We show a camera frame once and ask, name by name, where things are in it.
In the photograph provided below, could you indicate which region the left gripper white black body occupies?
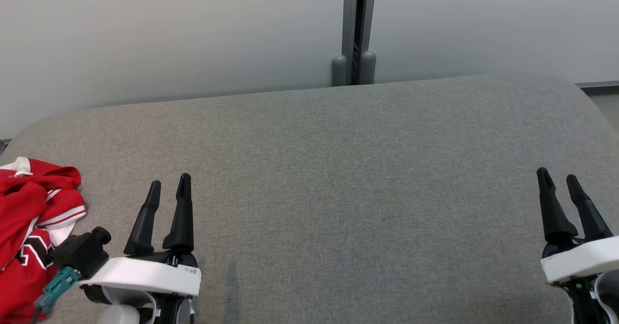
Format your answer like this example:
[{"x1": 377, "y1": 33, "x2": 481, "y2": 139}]
[{"x1": 77, "y1": 250, "x2": 202, "y2": 324}]

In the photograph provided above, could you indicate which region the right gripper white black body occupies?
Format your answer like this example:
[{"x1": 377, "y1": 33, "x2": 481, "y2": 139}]
[{"x1": 541, "y1": 234, "x2": 619, "y2": 324}]

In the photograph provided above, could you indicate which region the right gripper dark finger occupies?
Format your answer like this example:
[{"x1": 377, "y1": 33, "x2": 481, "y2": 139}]
[
  {"x1": 536, "y1": 168, "x2": 579, "y2": 243},
  {"x1": 566, "y1": 174, "x2": 614, "y2": 241}
]

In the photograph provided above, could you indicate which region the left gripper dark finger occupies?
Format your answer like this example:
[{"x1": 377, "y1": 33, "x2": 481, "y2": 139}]
[
  {"x1": 162, "y1": 173, "x2": 195, "y2": 252},
  {"x1": 124, "y1": 180, "x2": 162, "y2": 256}
]

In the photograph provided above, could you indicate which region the red basketball jersey white trim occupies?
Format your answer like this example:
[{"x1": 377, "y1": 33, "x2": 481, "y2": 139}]
[{"x1": 0, "y1": 157, "x2": 88, "y2": 324}]

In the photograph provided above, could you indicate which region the left teal plug black cable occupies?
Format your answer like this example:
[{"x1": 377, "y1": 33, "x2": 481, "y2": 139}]
[{"x1": 32, "y1": 266, "x2": 83, "y2": 324}]

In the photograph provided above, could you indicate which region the grey baseboard rail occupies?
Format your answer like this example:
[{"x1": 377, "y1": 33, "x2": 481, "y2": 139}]
[{"x1": 575, "y1": 81, "x2": 619, "y2": 96}]

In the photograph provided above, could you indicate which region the grey metal partition post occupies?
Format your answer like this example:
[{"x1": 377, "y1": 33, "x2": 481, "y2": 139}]
[{"x1": 341, "y1": 0, "x2": 379, "y2": 87}]

